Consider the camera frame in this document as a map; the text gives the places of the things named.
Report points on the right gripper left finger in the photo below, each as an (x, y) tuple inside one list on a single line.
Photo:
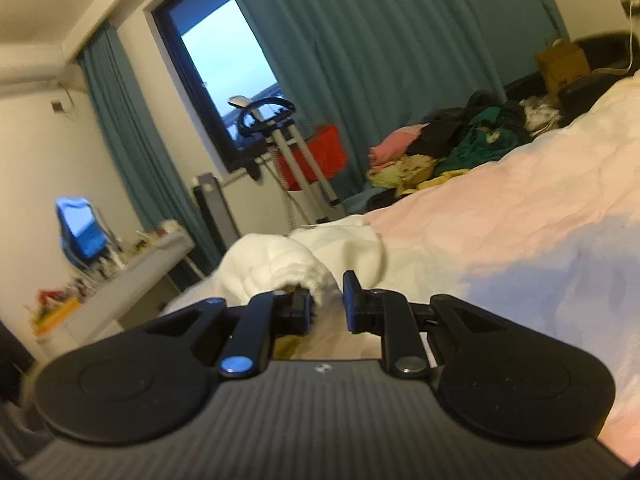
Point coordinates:
[(256, 327)]

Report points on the black leaning board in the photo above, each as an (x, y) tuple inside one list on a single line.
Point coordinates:
[(215, 211)]

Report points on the teal curtain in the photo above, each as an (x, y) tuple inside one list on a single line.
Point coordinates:
[(152, 182), (371, 66)]

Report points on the left teal curtain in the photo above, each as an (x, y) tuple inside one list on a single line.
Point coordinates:
[(152, 182)]

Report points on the right teal curtain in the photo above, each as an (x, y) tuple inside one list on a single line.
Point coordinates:
[(371, 66)]

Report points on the white sweatpants with black stripe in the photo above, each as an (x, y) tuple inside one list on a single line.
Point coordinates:
[(314, 258)]

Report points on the wall air conditioner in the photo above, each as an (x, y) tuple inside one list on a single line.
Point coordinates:
[(29, 68)]

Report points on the pile of mixed clothes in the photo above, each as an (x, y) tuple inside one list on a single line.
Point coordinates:
[(452, 141)]

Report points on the wavy frame mirror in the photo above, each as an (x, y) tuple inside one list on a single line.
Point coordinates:
[(83, 238)]

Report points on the brown cardboard box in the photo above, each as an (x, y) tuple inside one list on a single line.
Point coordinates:
[(561, 65)]

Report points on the orange tray on dresser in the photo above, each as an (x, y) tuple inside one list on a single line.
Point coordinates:
[(52, 313)]

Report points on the black framed window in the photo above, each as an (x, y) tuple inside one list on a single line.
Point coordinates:
[(217, 57)]

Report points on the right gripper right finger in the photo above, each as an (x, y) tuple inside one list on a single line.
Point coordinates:
[(395, 320)]

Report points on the white dressing table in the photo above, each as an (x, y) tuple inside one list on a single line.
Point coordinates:
[(137, 293)]

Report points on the pink white bed duvet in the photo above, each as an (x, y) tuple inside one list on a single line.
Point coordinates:
[(547, 237)]

